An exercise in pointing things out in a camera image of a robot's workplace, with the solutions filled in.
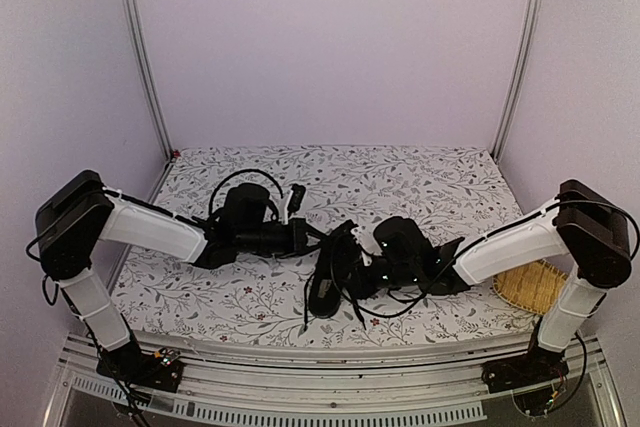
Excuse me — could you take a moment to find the floral patterned table mat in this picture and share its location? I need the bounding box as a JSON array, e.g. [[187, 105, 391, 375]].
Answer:
[[112, 145, 551, 350]]

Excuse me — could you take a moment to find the black canvas sneaker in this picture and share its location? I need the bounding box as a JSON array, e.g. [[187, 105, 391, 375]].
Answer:
[[307, 220, 356, 319]]

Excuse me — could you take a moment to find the aluminium frame post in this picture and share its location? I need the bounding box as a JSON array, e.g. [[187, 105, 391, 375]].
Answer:
[[491, 0, 543, 164], [122, 0, 174, 162]]

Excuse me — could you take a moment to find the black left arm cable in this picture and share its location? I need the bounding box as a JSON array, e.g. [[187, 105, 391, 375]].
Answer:
[[207, 169, 289, 218]]

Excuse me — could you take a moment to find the woven bamboo tray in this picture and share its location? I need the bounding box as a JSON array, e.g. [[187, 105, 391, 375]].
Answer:
[[492, 259, 568, 315]]

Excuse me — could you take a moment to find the left aluminium frame post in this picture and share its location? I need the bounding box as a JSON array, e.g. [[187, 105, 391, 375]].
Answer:
[[122, 0, 174, 162]]

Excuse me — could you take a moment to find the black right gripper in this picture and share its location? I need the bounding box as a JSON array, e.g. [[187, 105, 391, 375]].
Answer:
[[333, 259, 419, 301]]

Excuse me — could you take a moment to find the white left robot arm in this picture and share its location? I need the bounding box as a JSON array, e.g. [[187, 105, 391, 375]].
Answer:
[[30, 170, 327, 381]]

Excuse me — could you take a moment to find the black shoelace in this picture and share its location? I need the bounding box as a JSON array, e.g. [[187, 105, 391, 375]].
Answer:
[[304, 236, 365, 325]]

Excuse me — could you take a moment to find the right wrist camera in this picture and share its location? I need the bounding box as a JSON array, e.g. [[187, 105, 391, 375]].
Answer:
[[347, 225, 374, 268]]

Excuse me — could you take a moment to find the aluminium front rail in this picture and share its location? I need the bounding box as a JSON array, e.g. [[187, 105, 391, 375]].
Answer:
[[42, 331, 626, 427]]

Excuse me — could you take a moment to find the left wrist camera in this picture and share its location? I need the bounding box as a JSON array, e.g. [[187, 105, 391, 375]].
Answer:
[[280, 184, 306, 225]]

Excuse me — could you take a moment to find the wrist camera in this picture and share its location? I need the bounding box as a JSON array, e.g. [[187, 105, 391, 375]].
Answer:
[[280, 184, 306, 225], [347, 225, 374, 268]]

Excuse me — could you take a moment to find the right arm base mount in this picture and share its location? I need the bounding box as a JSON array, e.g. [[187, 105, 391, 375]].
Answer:
[[481, 330, 569, 393]]

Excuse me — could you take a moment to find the right aluminium frame post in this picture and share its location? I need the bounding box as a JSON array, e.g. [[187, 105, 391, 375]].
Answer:
[[491, 0, 543, 164]]

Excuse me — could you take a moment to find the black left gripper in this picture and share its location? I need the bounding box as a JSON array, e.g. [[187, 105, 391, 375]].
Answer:
[[237, 218, 331, 260]]

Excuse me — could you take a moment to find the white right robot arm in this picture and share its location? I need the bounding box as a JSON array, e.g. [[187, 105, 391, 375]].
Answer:
[[338, 179, 639, 383]]

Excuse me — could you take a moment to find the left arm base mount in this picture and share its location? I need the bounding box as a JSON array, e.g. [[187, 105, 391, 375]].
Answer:
[[96, 341, 185, 393]]

